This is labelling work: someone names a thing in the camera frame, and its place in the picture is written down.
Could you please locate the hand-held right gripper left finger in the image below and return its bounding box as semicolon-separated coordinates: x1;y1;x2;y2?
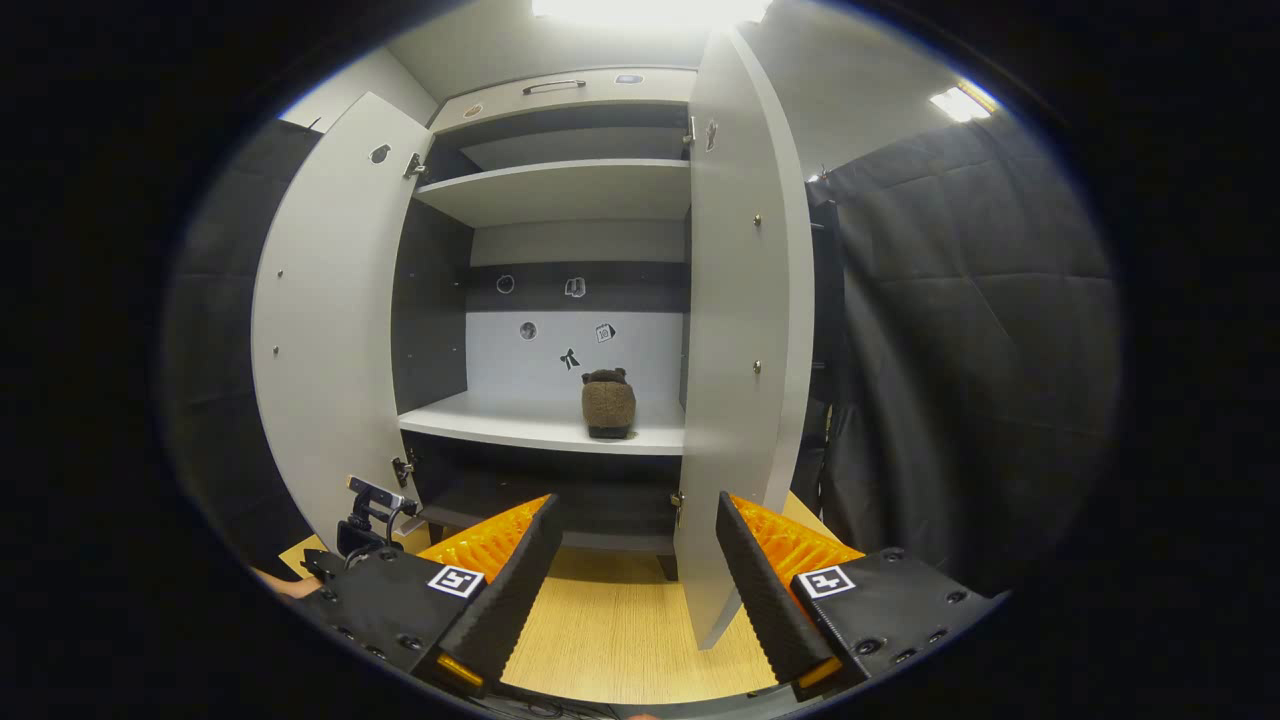
300;493;563;699

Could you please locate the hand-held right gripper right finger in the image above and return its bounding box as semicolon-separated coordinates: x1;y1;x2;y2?
715;490;1006;701

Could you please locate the grey cabinet door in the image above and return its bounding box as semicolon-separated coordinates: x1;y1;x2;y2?
250;92;436;556
672;25;816;651

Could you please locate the brown shoe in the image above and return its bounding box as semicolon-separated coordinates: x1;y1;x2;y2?
581;367;637;441

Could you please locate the grey shoe cabinet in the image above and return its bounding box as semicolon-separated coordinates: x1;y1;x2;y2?
392;65;701;581

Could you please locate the black backdrop cloth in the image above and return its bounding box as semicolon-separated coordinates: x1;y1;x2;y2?
160;115;1121;601

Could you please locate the small ceiling light panel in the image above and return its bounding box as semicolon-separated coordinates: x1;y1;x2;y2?
928;80;1001;124

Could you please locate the large ceiling light panel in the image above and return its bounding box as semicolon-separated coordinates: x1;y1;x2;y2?
530;0;776;29

